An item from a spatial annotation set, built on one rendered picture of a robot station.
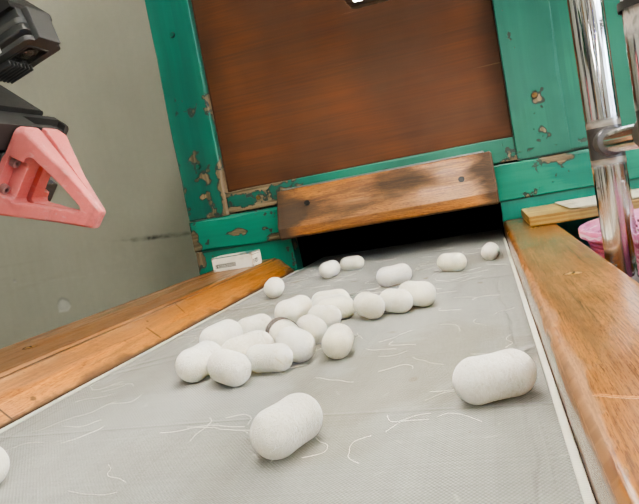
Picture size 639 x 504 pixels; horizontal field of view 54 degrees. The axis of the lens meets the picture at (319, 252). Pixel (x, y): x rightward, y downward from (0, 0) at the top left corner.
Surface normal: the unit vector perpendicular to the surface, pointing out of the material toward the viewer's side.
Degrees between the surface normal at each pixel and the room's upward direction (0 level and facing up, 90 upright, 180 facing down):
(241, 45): 90
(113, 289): 90
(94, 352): 45
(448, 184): 66
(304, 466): 0
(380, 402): 0
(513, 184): 90
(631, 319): 0
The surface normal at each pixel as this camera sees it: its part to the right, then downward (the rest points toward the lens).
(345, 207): -0.30, -0.26
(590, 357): -0.18, -0.98
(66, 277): -0.22, 0.12
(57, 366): 0.54, -0.80
